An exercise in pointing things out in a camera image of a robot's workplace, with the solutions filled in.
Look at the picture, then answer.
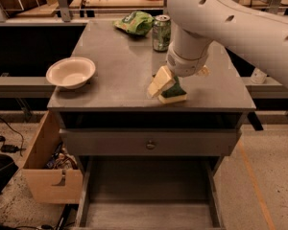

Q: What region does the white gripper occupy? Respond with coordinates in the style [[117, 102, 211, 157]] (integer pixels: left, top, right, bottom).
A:
[[147, 43, 210, 98]]

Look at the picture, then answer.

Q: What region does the green and yellow sponge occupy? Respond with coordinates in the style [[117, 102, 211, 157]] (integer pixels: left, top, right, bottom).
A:
[[155, 77, 187, 104]]

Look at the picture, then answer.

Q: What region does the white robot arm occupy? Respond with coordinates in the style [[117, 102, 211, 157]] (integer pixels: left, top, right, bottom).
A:
[[148, 0, 288, 97]]

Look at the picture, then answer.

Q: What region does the white paper bowl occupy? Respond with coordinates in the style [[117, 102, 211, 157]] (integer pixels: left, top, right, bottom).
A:
[[46, 57, 96, 89]]

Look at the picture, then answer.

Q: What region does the green soda can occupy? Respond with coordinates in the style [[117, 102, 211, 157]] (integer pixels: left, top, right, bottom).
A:
[[152, 14, 171, 52]]

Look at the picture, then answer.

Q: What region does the green chip bag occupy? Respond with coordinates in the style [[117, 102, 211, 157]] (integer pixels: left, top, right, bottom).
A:
[[113, 11, 154, 35]]

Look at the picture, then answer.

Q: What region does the white pump bottle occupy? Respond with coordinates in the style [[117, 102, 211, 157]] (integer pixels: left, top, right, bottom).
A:
[[251, 68, 267, 84]]

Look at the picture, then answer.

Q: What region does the grey drawer cabinet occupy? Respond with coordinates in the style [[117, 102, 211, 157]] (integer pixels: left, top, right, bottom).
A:
[[48, 19, 254, 230]]

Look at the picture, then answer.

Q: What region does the grey closed drawer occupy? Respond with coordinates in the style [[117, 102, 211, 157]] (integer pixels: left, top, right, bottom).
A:
[[60, 129, 241, 156]]

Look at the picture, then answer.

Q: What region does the wooden box with clutter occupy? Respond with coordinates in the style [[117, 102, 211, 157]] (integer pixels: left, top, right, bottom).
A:
[[22, 111, 83, 204]]

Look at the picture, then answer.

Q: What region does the black power adapter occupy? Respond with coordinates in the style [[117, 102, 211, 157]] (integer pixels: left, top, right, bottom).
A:
[[0, 145, 19, 153]]

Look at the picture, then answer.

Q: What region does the black cable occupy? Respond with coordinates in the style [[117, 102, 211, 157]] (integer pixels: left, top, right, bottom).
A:
[[0, 111, 26, 158]]

